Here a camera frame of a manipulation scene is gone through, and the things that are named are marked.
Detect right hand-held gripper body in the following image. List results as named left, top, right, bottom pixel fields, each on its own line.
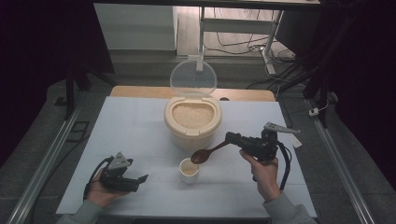
left=236, top=121, right=302, bottom=162

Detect uncooked white rice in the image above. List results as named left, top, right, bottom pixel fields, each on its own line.
left=181, top=163, right=198, bottom=175
left=171, top=102, right=215, bottom=130

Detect black floor cables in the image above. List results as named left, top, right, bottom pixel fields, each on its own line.
left=204, top=7, right=309, bottom=91

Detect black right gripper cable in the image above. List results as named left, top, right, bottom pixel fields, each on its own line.
left=277, top=141, right=293, bottom=191

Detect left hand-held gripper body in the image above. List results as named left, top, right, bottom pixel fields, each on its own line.
left=98, top=151, right=140, bottom=193

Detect white table sheet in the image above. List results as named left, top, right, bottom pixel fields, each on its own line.
left=55, top=96, right=318, bottom=218

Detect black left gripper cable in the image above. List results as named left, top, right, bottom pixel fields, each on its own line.
left=82, top=156, right=115, bottom=201

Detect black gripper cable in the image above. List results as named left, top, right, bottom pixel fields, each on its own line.
left=277, top=141, right=293, bottom=191
left=82, top=156, right=115, bottom=201

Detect person's right hand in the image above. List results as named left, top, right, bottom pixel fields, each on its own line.
left=238, top=149, right=281, bottom=203

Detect black stand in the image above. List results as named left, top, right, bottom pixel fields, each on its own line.
left=55, top=52, right=117, bottom=121

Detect dark red spoon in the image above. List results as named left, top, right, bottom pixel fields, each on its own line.
left=190, top=140, right=232, bottom=165

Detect wooden table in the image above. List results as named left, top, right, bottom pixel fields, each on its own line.
left=110, top=85, right=276, bottom=103

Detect white cup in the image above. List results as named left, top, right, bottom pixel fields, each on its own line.
left=178, top=158, right=200, bottom=185

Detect beige rice container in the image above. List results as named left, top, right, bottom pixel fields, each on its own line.
left=163, top=94, right=223, bottom=152

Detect white desk frame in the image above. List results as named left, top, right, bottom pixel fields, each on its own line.
left=195, top=6, right=285, bottom=76

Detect person's left hand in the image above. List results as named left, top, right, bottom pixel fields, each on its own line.
left=86, top=169, right=130, bottom=209

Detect aluminium rail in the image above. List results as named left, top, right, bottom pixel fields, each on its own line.
left=6, top=92, right=87, bottom=224
left=306, top=99, right=377, bottom=224

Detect white tag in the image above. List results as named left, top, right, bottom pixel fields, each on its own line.
left=290, top=134, right=304, bottom=149

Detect clear container lid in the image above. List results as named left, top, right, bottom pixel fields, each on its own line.
left=169, top=59, right=219, bottom=97

